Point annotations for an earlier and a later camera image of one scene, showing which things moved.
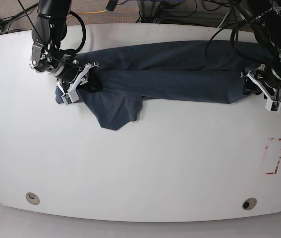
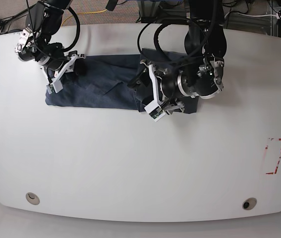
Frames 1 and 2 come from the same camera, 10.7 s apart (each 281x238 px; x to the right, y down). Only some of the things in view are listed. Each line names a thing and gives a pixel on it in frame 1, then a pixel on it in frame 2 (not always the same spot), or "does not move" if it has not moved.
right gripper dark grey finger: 250,89 to 143,78
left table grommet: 32,198 does not move
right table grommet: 249,204 does not move
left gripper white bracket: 94,83 to 81,68
